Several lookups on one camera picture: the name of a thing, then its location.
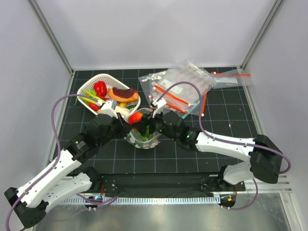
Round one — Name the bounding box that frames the slotted cable duct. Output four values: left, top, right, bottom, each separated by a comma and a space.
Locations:
60, 194, 221, 205

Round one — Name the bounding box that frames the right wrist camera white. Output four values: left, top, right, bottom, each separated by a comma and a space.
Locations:
150, 97, 167, 118

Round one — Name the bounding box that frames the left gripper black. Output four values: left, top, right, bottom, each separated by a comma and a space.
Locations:
97, 112, 133, 148

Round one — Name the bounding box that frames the dark red sausage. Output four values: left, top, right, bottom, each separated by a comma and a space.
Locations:
112, 88, 137, 99

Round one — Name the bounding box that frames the white perforated plastic basket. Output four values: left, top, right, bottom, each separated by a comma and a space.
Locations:
77, 74, 141, 118

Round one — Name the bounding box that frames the left aluminium frame post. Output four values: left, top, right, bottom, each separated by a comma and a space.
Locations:
27, 0, 74, 75

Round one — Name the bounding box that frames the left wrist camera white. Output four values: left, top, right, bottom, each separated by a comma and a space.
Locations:
101, 99, 118, 118

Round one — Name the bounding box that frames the flat zip bag red zipper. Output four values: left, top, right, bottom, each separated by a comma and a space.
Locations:
211, 69, 253, 89

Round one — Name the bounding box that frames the red bell pepper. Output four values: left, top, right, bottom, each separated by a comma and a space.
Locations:
94, 81, 107, 96

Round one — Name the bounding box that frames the aluminium frame post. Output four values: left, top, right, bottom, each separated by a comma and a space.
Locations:
27, 0, 74, 75
240, 0, 285, 69

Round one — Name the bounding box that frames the right aluminium frame post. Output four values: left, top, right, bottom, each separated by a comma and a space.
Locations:
240, 0, 285, 69

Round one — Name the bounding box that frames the orange red tomato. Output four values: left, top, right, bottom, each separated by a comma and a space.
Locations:
128, 112, 143, 125

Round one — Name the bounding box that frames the green lettuce head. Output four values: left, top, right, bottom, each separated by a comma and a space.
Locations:
132, 126, 154, 141

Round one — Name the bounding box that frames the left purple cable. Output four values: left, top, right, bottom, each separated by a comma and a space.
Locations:
5, 93, 120, 231

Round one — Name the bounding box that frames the black grid cutting mat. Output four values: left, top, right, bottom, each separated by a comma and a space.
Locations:
49, 65, 276, 174

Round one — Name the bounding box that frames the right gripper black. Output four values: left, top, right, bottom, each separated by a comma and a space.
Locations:
132, 107, 178, 142

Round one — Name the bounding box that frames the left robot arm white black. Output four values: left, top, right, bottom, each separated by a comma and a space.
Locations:
4, 114, 132, 230

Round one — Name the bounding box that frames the purple cable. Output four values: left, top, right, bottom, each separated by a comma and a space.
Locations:
5, 93, 120, 231
154, 81, 292, 211

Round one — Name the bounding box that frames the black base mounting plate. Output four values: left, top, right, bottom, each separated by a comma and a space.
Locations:
86, 173, 245, 198

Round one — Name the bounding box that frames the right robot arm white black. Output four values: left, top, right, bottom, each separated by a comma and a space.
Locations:
133, 111, 282, 191

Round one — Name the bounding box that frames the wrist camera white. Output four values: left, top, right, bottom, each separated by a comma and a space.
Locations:
150, 97, 167, 118
101, 99, 118, 118

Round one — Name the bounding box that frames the pile of zip bags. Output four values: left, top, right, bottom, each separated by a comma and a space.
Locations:
139, 61, 213, 118

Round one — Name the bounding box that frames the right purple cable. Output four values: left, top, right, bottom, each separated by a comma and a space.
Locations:
154, 81, 292, 211

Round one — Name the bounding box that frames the red chili pepper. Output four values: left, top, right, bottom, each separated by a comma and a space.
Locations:
89, 103, 100, 112

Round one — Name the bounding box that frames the clear dotted zip bag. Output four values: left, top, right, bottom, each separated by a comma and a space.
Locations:
124, 108, 162, 150

